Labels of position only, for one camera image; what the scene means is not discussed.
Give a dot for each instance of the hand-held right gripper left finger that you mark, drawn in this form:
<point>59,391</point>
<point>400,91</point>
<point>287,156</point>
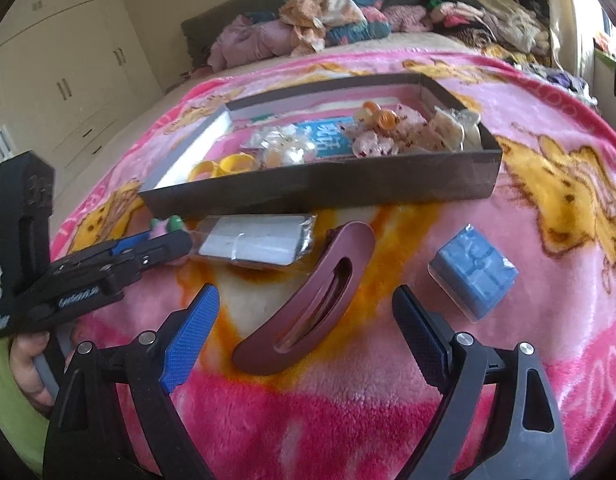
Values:
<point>188,345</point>

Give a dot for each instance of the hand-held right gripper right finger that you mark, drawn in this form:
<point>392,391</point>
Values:
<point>422,340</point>

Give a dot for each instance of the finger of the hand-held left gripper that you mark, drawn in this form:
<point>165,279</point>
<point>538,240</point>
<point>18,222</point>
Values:
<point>130,245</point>
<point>158,256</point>

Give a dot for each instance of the maroon hair claw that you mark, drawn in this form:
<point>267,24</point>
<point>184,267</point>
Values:
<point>268,355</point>

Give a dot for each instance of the bow earrings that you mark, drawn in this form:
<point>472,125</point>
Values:
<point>273,135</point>

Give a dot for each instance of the dark cardboard box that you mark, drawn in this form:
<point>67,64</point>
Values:
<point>338,185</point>

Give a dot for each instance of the beige hair claw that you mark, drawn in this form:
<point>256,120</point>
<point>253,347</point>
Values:
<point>452,125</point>

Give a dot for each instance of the orange hair clip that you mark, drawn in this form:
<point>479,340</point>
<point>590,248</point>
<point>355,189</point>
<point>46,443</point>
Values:
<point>382,117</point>

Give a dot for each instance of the person's left forearm green sleeve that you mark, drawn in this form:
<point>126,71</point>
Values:
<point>8,420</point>

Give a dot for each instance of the person's left hand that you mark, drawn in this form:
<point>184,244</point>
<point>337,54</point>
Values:
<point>25,360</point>

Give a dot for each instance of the pink bear printed blanket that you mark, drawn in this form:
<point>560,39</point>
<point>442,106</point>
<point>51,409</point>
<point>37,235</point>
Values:
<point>387,410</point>

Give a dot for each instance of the blue gift box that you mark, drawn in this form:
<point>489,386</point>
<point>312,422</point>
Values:
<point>472,270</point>

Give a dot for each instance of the silver foil packet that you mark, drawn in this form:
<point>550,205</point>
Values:
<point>253,245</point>

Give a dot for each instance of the cream wardrobe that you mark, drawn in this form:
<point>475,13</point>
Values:
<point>63,60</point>

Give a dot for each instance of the pink book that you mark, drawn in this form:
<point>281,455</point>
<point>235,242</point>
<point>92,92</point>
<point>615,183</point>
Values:
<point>328,135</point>

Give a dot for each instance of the pink quilted garment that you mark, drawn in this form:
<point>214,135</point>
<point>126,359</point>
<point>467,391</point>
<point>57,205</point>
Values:
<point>248,40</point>

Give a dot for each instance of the orange patterned cloth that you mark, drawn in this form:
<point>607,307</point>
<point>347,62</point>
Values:
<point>313,15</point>

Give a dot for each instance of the purple cloth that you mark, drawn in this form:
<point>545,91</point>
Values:
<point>562,80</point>

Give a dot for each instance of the pink knitted cloth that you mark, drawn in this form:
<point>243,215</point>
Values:
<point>402,17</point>

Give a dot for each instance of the pile of mixed clothes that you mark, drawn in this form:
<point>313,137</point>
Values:
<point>487,15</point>

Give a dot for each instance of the cream curtain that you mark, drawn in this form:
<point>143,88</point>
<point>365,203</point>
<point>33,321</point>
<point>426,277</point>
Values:
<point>562,10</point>

